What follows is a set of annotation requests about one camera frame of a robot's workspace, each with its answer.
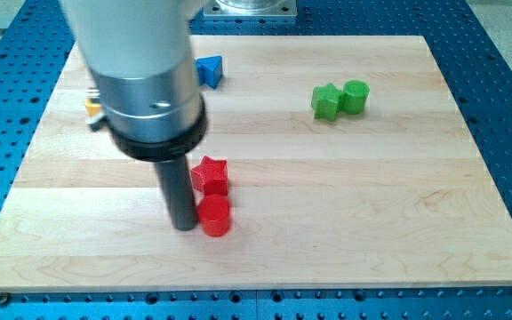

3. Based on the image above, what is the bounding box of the red cylinder block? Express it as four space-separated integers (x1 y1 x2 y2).
197 195 231 237

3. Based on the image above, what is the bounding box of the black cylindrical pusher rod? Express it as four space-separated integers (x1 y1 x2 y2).
155 156 198 231

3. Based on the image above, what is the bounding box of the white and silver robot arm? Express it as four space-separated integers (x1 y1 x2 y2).
60 0 207 162

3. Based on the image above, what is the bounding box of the red star block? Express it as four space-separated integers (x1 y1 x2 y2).
190 156 228 196

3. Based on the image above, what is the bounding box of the green star block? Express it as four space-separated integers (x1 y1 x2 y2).
311 83 343 122

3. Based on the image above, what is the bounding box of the light wooden board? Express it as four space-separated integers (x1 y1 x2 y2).
0 36 512 292

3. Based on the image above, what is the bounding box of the blue triangle block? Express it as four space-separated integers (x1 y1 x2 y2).
195 56 223 89

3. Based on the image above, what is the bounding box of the green cylinder block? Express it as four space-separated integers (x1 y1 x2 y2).
341 80 370 115

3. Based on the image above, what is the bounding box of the yellow block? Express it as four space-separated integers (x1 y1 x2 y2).
84 98 101 117

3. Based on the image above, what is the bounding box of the blue perforated metal table plate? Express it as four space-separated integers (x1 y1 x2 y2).
0 1 512 319

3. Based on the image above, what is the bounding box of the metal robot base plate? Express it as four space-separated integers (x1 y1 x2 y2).
204 0 298 18

